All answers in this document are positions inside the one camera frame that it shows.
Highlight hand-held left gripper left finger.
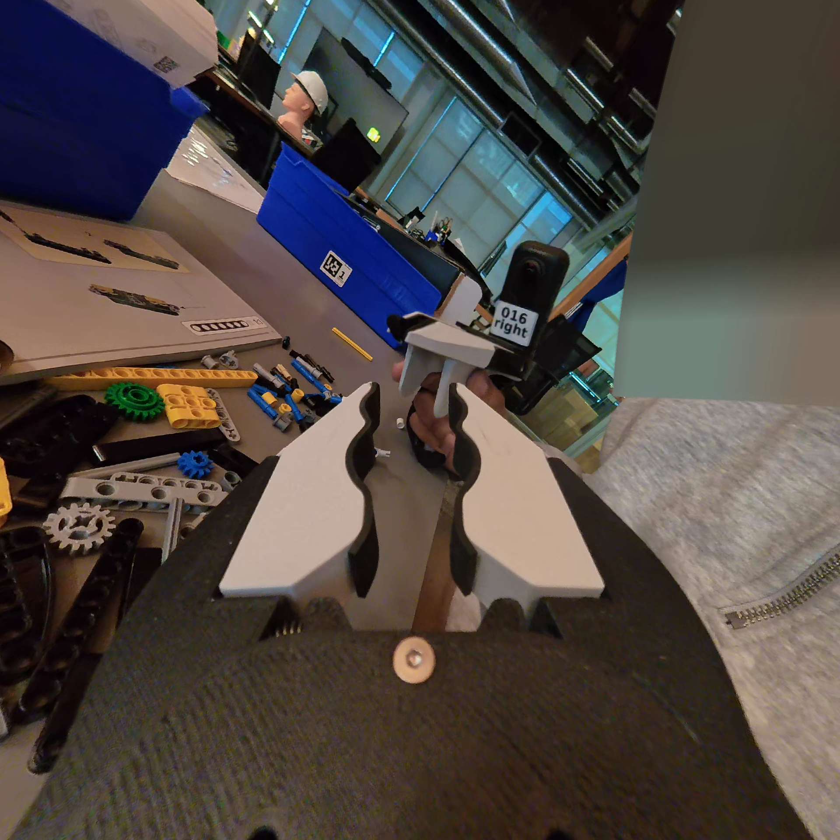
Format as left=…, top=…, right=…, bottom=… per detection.
left=218, top=382, right=383, bottom=601

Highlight thin light grey lego beam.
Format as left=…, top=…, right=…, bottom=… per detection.
left=205, top=388, right=242, bottom=442

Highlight scattered blue lego pins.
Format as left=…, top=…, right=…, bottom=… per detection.
left=246, top=351, right=345, bottom=434

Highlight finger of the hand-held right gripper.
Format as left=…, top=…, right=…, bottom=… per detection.
left=387, top=312, right=496, bottom=370

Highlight pile of black lego pieces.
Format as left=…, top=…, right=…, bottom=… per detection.
left=0, top=394, right=227, bottom=775

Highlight thin yellow lego axle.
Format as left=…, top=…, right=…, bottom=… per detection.
left=331, top=327, right=374, bottom=362

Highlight stacked cardboard boxes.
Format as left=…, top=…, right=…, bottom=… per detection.
left=525, top=387, right=605, bottom=473

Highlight mannequin head with hard hat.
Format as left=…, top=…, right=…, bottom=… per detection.
left=277, top=70, right=329, bottom=135

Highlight white cardboard box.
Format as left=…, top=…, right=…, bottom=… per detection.
left=46, top=0, right=219, bottom=89

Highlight wooden beam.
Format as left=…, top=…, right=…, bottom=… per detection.
left=551, top=233, right=634, bottom=322

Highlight green lego gear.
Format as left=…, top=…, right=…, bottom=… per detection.
left=104, top=382, right=165, bottom=423

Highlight long yellow lego beam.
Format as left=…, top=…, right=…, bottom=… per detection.
left=45, top=366, right=259, bottom=392

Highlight yellow lego block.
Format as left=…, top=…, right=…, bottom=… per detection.
left=156, top=383, right=221, bottom=429

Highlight large wall screen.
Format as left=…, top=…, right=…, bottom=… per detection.
left=315, top=29, right=409, bottom=140

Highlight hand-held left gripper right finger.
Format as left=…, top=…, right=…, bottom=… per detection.
left=446, top=382, right=606, bottom=601

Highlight cardboard sheet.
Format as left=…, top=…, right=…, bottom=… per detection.
left=436, top=272, right=490, bottom=326

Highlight black monitor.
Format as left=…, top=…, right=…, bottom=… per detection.
left=311, top=118, right=383, bottom=194

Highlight light grey lego gear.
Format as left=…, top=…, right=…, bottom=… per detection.
left=42, top=502, right=117, bottom=557

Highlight light grey lego axle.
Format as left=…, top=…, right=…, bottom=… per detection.
left=161, top=497, right=185, bottom=562
left=72, top=453, right=181, bottom=480

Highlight blue jacket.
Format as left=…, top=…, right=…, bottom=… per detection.
left=577, top=269, right=627, bottom=322

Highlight lego instruction booklet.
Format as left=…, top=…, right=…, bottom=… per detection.
left=0, top=200, right=283, bottom=386

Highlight large blue plastic bin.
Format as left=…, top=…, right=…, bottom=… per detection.
left=0, top=0, right=210, bottom=223

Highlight blue bin with white tag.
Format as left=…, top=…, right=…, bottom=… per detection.
left=256, top=141, right=442, bottom=350

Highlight white paper sheet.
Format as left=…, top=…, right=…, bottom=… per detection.
left=166, top=123, right=266, bottom=214

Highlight grey zip sweatshirt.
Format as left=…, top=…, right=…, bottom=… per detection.
left=577, top=397, right=840, bottom=840

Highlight person's right hand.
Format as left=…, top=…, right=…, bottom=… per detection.
left=392, top=364, right=508, bottom=472

